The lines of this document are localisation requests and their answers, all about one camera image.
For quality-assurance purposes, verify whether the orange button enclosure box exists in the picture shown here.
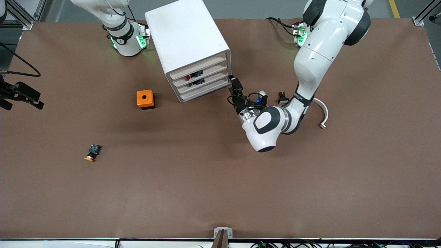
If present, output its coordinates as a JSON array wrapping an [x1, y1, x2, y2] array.
[[137, 90, 155, 110]]

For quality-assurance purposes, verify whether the yellow push button switch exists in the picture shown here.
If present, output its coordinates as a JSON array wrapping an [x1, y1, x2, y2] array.
[[84, 144, 102, 162]]

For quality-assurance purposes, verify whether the white drawer cabinet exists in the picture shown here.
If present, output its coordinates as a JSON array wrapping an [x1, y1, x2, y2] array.
[[145, 0, 232, 104]]

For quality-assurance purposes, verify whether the black arm base cable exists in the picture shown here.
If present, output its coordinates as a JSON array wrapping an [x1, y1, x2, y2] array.
[[117, 0, 136, 22], [265, 17, 297, 37]]

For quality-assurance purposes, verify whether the grey metal mount bracket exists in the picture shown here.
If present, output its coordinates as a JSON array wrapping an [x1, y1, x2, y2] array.
[[214, 227, 233, 248]]

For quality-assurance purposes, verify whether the aluminium frame profile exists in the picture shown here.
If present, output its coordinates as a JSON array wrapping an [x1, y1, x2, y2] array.
[[412, 0, 441, 27], [6, 0, 47, 31]]

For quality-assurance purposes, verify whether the paper table cover sheet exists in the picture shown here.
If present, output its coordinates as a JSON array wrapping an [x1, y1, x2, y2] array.
[[0, 17, 441, 240]]

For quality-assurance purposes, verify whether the white curved plastic arc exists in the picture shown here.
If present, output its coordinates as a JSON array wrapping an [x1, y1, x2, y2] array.
[[312, 98, 329, 130]]

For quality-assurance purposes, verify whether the white plastic drawer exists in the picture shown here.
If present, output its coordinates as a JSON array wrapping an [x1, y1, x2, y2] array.
[[170, 52, 228, 80], [180, 76, 230, 101], [176, 69, 229, 94], [173, 61, 228, 87]]

